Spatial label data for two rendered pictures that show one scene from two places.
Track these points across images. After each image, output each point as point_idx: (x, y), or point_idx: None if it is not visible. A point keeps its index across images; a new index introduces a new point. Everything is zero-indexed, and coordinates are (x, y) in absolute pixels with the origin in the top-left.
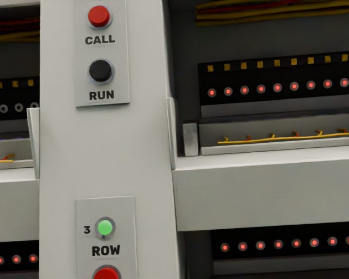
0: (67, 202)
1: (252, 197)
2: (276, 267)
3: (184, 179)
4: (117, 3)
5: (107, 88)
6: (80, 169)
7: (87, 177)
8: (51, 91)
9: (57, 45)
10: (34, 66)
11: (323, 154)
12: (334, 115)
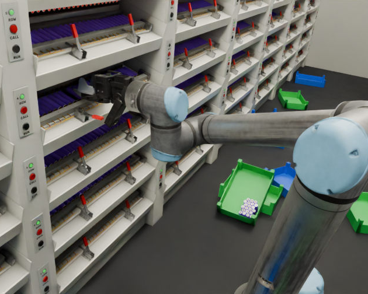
0: None
1: (176, 81)
2: None
3: (172, 81)
4: (170, 50)
5: (168, 67)
6: (164, 83)
7: (165, 84)
8: (162, 69)
9: (163, 60)
10: None
11: (181, 72)
12: (175, 59)
